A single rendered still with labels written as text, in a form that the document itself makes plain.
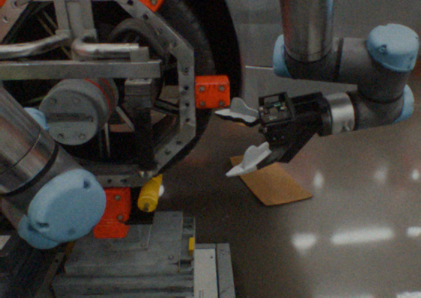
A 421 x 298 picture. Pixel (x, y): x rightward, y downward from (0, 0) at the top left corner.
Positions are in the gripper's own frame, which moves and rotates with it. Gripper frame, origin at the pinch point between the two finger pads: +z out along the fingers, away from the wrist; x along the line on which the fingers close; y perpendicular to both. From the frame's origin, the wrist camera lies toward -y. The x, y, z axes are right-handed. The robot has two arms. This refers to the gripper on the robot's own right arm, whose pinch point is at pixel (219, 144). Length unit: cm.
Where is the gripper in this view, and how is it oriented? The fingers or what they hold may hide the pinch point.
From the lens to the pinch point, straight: 65.3
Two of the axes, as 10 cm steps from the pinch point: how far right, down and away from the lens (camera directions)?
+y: -1.6, -6.0, -7.8
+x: 1.3, 7.8, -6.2
